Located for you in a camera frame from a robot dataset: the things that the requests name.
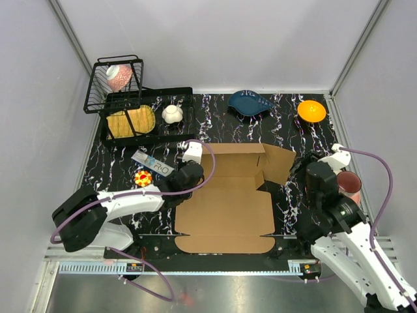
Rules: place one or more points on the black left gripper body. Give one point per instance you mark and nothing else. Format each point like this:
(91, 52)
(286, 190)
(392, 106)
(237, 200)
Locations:
(189, 195)

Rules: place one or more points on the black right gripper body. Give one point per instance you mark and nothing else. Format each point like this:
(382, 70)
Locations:
(307, 157)

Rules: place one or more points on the brown cardboard box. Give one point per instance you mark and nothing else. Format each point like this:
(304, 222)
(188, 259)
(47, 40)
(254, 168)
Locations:
(230, 214)

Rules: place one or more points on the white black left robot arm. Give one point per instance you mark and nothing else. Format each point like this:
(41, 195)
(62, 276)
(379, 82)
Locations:
(85, 218)

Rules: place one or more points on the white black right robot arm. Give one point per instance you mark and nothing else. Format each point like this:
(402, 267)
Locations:
(343, 239)

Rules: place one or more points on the dark red cup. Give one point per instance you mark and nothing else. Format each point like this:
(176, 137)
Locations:
(349, 182)

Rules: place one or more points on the blue white small carton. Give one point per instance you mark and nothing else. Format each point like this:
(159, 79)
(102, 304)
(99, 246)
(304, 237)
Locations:
(162, 168)

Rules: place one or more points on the orange flower toy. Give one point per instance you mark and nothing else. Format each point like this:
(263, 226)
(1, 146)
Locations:
(143, 178)

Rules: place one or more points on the silver blue toothpaste tube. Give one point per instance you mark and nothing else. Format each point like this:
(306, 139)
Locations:
(143, 158)

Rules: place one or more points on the white flower-shaped cup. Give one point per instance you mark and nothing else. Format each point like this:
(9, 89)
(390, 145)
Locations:
(172, 114)

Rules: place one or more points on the woven bamboo tray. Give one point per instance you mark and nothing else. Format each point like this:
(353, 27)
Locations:
(130, 123)

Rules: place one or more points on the orange round bowl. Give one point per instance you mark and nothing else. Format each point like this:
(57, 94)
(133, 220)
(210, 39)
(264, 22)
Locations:
(311, 111)

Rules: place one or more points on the dark blue leaf dish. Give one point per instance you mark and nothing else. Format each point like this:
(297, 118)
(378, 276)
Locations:
(249, 103)

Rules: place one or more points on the pink patterned ceramic bowl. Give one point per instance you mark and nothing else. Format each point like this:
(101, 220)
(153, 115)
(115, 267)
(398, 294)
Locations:
(118, 76)

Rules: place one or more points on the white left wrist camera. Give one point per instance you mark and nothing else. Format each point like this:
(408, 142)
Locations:
(191, 151)

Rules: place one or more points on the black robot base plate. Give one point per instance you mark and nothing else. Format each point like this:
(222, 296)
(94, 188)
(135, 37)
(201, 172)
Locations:
(161, 251)

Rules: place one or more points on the black wire dish rack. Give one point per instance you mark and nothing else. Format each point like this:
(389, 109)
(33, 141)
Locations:
(100, 99)

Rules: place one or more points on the aluminium front rail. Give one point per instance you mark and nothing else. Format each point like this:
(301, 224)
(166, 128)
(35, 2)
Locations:
(96, 254)

